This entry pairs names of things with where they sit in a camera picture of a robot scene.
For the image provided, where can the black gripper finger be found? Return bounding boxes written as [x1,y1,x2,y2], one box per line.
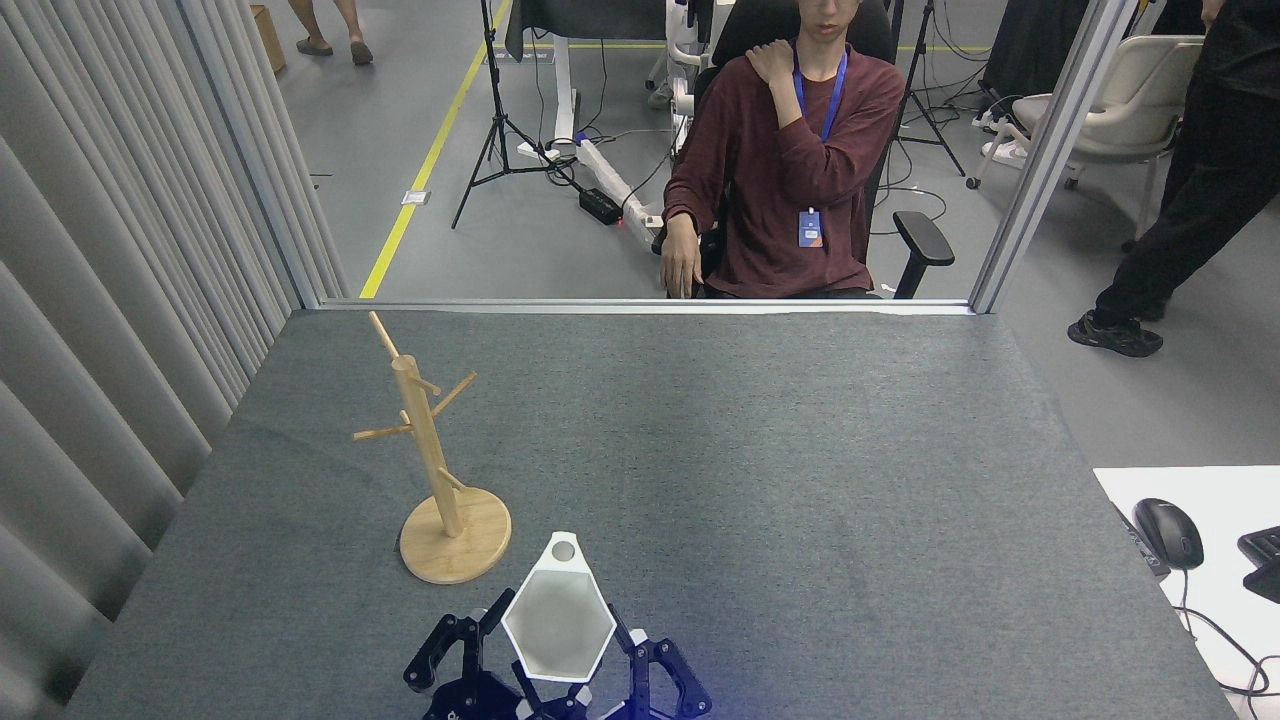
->
[404,615,483,693]
[478,590,517,681]
[650,640,713,717]
[608,620,651,716]

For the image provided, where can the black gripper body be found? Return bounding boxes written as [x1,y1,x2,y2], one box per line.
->
[425,675,529,720]
[520,690,701,720]

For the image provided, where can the white hexagonal cup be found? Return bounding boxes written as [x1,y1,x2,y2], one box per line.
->
[500,532,618,683]

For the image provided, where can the wooden cup rack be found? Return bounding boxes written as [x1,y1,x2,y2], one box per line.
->
[352,310,513,586]

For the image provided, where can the person's right hand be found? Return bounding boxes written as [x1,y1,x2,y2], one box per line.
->
[660,212,704,299]

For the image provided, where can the person's left hand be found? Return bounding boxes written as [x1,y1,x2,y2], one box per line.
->
[745,40,796,86]

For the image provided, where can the black device at table edge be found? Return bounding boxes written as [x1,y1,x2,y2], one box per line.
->
[1113,503,1171,579]

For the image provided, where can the black office chair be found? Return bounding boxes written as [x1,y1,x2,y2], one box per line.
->
[650,0,956,299]

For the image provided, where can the black computer mouse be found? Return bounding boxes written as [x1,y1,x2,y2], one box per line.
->
[1133,497,1205,571]

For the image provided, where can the seated person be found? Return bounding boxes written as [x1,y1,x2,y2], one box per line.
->
[660,0,906,299]

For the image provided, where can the grey curtain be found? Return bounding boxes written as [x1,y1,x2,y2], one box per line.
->
[0,0,351,720]

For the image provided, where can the black tripod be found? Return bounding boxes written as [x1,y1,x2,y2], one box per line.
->
[893,0,968,179]
[452,0,583,231]

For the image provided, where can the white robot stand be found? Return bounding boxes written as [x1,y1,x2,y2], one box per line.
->
[648,0,721,161]

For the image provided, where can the white side table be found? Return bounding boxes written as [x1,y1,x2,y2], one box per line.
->
[1093,465,1280,720]

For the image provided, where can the black keyboard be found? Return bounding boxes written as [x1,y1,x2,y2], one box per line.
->
[1237,526,1280,604]

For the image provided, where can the walking person's legs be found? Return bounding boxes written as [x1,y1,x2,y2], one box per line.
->
[288,0,374,66]

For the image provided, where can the cardboard box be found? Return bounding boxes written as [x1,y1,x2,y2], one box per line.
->
[252,5,288,73]

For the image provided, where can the white office chair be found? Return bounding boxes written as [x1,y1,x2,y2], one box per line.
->
[965,35,1206,241]

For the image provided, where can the standing person in black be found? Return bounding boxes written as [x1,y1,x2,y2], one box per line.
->
[1067,0,1280,358]

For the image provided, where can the black mouse cable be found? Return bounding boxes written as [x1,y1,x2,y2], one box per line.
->
[1170,570,1280,701]

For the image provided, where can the white desk frame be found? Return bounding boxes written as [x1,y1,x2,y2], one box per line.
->
[505,0,671,231]

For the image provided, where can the blue lanyard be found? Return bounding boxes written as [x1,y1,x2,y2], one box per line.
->
[792,42,849,143]

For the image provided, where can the silver frame post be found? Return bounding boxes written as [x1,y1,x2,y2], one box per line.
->
[970,0,1141,314]

